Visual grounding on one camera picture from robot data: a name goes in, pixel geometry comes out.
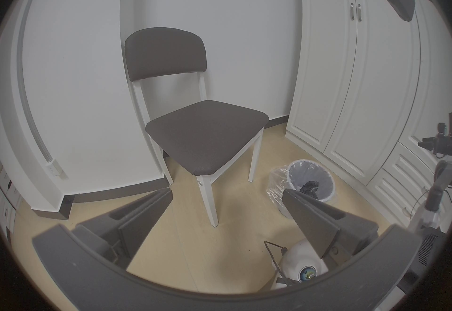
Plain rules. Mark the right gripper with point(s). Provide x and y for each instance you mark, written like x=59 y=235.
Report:
x=443 y=147

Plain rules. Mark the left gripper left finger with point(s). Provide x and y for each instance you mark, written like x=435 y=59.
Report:
x=130 y=224

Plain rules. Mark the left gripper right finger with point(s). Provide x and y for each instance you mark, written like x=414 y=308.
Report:
x=325 y=228

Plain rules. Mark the black plastic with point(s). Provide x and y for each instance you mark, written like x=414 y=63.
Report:
x=310 y=187

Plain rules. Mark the clear plastic bag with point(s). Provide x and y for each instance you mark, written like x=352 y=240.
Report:
x=275 y=186

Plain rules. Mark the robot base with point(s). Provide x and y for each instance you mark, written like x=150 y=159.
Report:
x=300 y=256

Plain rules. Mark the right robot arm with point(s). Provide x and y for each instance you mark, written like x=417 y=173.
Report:
x=436 y=193

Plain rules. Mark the white trash bin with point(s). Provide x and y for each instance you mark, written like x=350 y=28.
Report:
x=317 y=175

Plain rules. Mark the grey padded white chair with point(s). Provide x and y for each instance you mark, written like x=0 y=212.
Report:
x=197 y=133

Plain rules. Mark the white wardrobe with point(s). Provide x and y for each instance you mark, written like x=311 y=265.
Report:
x=335 y=73

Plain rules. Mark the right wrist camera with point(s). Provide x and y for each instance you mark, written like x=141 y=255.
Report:
x=441 y=128

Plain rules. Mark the white wall socket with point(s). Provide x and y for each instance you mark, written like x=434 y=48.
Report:
x=55 y=170

